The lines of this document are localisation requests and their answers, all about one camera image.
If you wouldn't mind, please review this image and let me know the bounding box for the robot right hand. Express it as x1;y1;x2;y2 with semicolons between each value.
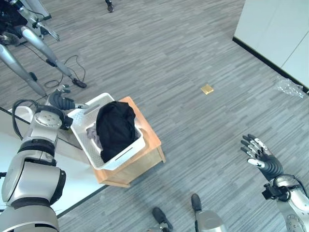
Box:
240;134;285;181

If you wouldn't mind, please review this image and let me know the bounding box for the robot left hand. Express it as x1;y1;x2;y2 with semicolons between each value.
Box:
49;84;89;111

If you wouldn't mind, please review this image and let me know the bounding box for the white plastic laundry basket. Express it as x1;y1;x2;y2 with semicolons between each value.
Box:
67;92;146;171

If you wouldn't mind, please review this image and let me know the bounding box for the grey cloth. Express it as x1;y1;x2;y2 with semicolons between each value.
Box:
85;122;103;152

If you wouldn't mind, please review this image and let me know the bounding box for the silver humanoid robot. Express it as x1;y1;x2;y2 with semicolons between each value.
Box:
0;0;87;97

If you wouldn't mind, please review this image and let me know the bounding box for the black garment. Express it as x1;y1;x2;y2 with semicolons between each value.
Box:
96;101;137;164

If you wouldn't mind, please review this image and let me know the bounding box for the clear crumpled plastic wrap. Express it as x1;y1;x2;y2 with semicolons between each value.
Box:
276;76;305;99

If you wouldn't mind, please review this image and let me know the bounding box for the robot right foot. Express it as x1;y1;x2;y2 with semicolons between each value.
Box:
191;193;203;212

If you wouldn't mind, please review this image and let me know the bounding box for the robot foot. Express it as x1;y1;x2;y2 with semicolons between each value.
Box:
152;207;174;232
191;193;203;212

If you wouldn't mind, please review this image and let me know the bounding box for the brass floor socket plate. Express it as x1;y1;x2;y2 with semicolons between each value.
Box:
200;84;214;96

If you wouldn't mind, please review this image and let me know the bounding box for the wooden box table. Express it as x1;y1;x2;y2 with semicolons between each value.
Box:
92;96;167;189

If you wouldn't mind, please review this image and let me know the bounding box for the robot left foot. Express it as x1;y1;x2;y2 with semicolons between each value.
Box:
152;207;174;232

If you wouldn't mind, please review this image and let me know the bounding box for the black floor cable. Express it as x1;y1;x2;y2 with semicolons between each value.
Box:
43;55;86;89

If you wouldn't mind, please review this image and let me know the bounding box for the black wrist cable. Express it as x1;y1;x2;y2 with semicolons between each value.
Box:
12;99;40;141

